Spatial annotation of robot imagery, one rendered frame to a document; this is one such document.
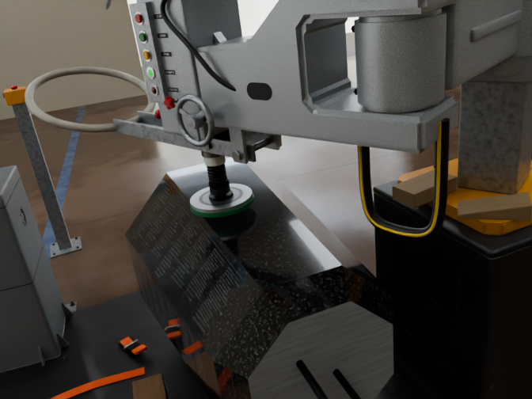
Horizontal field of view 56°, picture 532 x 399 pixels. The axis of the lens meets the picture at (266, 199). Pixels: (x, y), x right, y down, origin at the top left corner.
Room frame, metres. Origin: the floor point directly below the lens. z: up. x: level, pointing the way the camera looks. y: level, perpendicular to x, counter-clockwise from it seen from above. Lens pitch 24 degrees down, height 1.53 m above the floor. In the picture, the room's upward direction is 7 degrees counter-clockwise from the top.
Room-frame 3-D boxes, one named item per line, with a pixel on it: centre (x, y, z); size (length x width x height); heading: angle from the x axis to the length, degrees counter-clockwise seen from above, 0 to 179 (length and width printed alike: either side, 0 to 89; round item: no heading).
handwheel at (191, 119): (1.40, 0.14, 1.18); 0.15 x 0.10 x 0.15; 47
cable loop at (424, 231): (1.12, -0.33, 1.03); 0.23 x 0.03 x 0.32; 47
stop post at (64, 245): (3.05, 1.38, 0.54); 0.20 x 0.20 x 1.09; 20
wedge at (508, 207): (1.36, -0.68, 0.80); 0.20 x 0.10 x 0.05; 68
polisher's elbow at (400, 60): (1.12, -0.33, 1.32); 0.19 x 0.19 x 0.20
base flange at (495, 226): (1.58, -0.79, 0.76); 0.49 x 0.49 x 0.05; 20
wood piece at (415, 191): (1.54, -0.54, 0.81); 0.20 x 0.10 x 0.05; 118
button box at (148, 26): (1.53, 0.28, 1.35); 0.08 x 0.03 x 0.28; 47
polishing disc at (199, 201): (1.57, 0.15, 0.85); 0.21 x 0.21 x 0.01
